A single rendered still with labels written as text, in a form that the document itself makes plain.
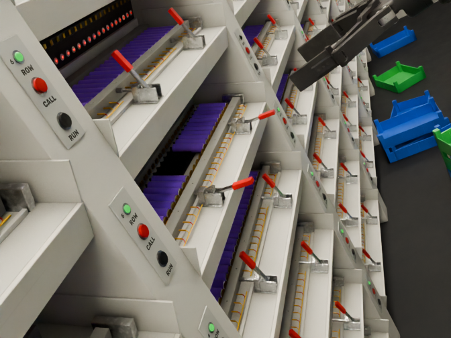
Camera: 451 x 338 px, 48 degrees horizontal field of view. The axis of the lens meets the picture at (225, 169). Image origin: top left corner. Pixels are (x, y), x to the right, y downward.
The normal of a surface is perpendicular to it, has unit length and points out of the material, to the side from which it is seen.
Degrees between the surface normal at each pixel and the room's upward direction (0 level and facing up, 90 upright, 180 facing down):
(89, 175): 90
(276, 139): 90
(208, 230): 22
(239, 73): 90
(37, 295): 112
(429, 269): 0
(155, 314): 90
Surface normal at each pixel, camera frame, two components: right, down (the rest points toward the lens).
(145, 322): -0.21, 0.50
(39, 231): -0.13, -0.87
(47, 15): 0.97, 0.00
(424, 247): -0.48, -0.80
